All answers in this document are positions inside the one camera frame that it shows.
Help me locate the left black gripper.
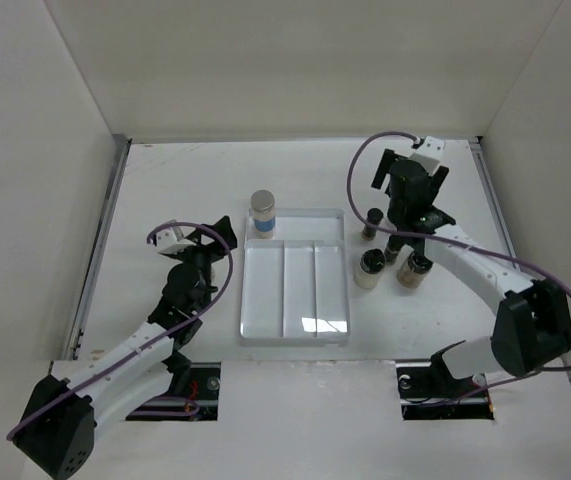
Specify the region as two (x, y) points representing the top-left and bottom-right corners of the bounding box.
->
(171, 217), (235, 310)

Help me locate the silver-lid blue-label shaker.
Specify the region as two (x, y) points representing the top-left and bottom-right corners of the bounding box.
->
(250, 190), (276, 239)

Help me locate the black-lid white spice jar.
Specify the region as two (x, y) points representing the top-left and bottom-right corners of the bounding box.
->
(354, 249), (386, 290)

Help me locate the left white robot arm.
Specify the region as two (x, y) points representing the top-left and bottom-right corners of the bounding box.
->
(7, 216), (238, 479)

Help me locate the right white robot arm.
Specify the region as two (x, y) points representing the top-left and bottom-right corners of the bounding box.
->
(372, 149), (571, 396)

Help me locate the small black-lid spice bottle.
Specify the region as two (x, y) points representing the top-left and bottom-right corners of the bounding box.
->
(361, 208), (384, 241)

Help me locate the clear plastic organizer tray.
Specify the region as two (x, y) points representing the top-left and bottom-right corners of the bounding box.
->
(239, 208), (351, 347)

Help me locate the black-lid tan spice jar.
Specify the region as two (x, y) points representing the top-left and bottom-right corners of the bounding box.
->
(396, 251), (433, 289)

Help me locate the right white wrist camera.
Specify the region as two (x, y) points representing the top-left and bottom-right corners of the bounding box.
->
(409, 136), (446, 175)

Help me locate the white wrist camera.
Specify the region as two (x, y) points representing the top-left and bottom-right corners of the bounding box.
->
(151, 227), (194, 253)
(409, 136), (446, 175)

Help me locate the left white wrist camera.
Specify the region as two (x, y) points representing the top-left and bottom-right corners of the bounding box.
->
(151, 227), (194, 253)

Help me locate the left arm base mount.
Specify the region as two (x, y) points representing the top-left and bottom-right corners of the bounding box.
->
(126, 362), (222, 422)

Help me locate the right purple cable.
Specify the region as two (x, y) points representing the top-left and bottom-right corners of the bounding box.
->
(347, 130), (571, 374)

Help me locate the purple cable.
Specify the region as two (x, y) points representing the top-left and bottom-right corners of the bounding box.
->
(347, 130), (571, 374)
(6, 221), (236, 441)

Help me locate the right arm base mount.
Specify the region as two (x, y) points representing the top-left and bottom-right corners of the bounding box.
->
(396, 351), (494, 421)

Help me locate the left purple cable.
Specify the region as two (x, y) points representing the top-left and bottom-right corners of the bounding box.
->
(6, 221), (236, 441)

